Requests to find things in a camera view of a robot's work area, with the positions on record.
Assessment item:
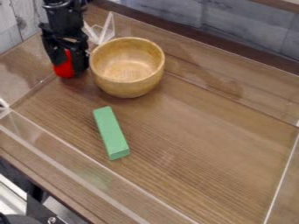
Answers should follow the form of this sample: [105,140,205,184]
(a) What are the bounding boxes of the red plush fruit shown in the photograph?
[53,49,74,79]

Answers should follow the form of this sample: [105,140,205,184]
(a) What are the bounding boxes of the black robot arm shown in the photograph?
[38,0,89,79]

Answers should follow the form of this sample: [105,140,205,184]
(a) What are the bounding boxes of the wooden bowl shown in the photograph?
[88,37,165,99]

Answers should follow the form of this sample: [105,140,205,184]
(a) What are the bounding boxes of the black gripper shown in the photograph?
[38,23,89,76]

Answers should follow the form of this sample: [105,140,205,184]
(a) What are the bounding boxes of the black table clamp mount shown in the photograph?
[0,197,72,224]

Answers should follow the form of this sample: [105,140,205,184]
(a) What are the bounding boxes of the green rectangular block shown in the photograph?
[93,106,129,160]

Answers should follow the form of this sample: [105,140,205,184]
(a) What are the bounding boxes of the clear acrylic tray wall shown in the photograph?
[0,15,299,224]

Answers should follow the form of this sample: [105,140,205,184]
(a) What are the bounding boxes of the clear acrylic corner bracket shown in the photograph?
[82,13,116,46]

